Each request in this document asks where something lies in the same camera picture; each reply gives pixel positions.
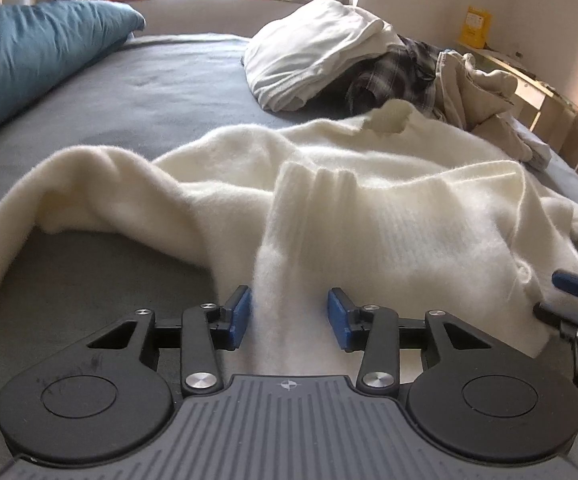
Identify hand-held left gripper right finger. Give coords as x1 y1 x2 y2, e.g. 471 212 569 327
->
327 287 494 397

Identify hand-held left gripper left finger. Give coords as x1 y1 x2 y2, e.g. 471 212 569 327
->
87 285 254 397

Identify cream knit sweater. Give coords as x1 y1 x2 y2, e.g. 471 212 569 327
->
0 99 578 376

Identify light grey cloth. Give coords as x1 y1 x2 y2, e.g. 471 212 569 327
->
511 122 554 170

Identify wooden desk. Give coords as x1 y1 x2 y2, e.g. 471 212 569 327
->
451 42 578 160

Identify beige pants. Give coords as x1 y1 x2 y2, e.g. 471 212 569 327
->
435 50 544 143

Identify dark plaid shirt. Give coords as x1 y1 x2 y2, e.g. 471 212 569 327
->
344 42 450 120

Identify white folded garment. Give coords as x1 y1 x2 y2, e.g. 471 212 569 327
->
243 0 406 112

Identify yellow box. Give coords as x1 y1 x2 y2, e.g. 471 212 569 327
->
457 6 492 50

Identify teal pillow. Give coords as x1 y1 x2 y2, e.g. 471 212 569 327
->
0 0 146 153

